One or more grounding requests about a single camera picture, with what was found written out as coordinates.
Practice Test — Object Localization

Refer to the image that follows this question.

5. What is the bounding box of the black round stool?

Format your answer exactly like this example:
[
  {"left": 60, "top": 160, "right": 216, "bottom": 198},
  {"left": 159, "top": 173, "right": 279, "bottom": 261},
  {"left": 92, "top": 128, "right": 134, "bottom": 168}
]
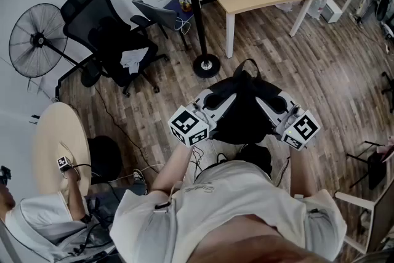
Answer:
[{"left": 87, "top": 136, "right": 123, "bottom": 186}]

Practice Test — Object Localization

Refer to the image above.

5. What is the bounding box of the white wooden chair frame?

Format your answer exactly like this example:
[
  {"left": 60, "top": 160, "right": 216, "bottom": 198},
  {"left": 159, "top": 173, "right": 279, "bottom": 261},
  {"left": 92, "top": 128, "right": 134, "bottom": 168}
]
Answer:
[{"left": 333, "top": 187, "right": 394, "bottom": 256}]

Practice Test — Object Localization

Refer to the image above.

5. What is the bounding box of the black pole stand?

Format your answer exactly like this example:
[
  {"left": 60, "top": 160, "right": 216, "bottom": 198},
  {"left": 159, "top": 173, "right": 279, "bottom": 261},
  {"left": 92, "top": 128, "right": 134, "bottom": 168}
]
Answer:
[{"left": 169, "top": 0, "right": 222, "bottom": 79}]

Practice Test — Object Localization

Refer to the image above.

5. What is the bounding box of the black metal chair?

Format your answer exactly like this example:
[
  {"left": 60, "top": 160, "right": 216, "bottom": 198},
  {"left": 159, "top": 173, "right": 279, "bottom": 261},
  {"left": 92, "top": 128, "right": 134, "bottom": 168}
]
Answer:
[{"left": 345, "top": 140, "right": 394, "bottom": 192}]

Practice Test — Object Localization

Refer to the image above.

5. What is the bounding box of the black and white sneaker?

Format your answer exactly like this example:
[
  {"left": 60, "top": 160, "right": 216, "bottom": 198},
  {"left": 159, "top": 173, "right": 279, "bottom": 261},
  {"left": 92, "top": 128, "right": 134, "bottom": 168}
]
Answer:
[{"left": 132, "top": 168, "right": 148, "bottom": 195}]

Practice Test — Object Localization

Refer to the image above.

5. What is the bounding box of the white floor box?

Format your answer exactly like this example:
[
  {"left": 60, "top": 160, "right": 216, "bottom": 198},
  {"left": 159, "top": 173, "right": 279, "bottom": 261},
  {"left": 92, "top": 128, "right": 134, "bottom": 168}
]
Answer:
[{"left": 320, "top": 0, "right": 344, "bottom": 24}]

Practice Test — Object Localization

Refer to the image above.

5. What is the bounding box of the person's white t-shirt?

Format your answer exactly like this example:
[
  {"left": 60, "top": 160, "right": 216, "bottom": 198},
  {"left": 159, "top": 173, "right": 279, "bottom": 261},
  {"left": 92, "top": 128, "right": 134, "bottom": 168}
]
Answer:
[{"left": 109, "top": 159, "right": 348, "bottom": 263}]

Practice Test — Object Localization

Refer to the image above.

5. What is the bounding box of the black standing fan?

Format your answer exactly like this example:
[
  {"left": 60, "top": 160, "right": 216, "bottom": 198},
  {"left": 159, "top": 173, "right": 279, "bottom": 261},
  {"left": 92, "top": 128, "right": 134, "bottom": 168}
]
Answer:
[{"left": 8, "top": 2, "right": 95, "bottom": 102}]

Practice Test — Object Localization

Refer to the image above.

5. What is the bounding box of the grey chair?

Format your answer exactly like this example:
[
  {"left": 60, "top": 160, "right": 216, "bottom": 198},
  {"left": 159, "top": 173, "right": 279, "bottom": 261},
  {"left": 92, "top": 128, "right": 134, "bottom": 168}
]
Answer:
[{"left": 131, "top": 0, "right": 189, "bottom": 51}]

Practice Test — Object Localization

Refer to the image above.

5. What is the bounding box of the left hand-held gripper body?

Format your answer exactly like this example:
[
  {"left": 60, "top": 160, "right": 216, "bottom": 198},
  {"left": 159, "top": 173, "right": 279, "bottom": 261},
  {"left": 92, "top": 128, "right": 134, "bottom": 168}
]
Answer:
[{"left": 167, "top": 102, "right": 217, "bottom": 148}]

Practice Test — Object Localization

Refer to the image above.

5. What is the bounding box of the white cloth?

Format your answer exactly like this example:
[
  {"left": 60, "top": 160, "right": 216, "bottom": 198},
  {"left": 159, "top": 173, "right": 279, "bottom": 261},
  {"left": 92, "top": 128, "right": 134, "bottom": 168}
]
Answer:
[{"left": 119, "top": 47, "right": 149, "bottom": 75}]

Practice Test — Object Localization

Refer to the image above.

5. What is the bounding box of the black mesh office chair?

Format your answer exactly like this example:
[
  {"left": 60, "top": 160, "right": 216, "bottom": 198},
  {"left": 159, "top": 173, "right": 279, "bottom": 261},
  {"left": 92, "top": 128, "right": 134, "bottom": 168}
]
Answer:
[{"left": 59, "top": 0, "right": 169, "bottom": 98}]

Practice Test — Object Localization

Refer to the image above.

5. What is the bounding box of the black floor cable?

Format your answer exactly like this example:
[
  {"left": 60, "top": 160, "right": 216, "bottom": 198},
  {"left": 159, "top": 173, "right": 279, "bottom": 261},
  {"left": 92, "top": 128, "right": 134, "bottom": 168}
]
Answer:
[{"left": 91, "top": 85, "right": 161, "bottom": 172}]

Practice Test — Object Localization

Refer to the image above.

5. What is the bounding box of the black cloth garment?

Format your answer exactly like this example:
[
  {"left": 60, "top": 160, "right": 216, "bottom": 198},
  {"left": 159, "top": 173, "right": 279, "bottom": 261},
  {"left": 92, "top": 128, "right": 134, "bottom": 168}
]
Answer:
[{"left": 211, "top": 58, "right": 284, "bottom": 145}]

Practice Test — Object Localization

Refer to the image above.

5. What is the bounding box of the person's left forearm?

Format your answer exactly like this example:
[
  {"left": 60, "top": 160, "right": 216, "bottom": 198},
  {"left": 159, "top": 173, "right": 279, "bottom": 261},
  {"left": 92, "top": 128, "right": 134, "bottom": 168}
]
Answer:
[{"left": 150, "top": 142, "right": 196, "bottom": 195}]

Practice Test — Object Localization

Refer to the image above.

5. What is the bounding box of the dark panel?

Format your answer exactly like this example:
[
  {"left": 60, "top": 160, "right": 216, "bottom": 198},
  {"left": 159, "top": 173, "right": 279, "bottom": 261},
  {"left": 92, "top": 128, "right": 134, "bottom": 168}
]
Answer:
[{"left": 367, "top": 181, "right": 394, "bottom": 254}]

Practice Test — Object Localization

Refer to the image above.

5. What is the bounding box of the white cable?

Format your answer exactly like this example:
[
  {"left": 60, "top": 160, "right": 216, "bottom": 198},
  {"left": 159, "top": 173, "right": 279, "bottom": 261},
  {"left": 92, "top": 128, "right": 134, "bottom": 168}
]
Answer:
[{"left": 174, "top": 16, "right": 194, "bottom": 36}]

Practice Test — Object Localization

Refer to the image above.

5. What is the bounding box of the black chair base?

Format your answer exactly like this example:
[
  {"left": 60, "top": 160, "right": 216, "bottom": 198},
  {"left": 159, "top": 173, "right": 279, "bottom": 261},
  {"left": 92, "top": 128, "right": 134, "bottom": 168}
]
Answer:
[{"left": 380, "top": 70, "right": 394, "bottom": 97}]

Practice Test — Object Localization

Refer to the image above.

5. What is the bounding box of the large clear water bottle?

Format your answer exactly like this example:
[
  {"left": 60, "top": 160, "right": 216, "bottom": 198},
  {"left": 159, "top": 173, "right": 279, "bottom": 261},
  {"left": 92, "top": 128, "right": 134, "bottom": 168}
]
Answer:
[{"left": 307, "top": 0, "right": 329, "bottom": 21}]

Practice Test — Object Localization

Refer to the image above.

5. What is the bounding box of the person's right forearm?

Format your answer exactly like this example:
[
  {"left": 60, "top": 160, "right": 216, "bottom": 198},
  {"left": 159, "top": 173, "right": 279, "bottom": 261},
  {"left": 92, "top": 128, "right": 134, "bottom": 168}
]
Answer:
[{"left": 288, "top": 146, "right": 320, "bottom": 198}]

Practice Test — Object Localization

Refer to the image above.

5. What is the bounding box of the round wooden table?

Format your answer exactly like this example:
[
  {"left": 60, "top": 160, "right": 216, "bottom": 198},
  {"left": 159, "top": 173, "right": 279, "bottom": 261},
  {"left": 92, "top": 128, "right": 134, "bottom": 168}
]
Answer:
[{"left": 31, "top": 102, "right": 92, "bottom": 195}]

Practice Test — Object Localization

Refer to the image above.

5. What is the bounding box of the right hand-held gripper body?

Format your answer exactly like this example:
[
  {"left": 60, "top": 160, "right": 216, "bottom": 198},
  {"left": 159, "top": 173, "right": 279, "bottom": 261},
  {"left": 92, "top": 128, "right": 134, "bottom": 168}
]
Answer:
[{"left": 275, "top": 103, "right": 321, "bottom": 152}]

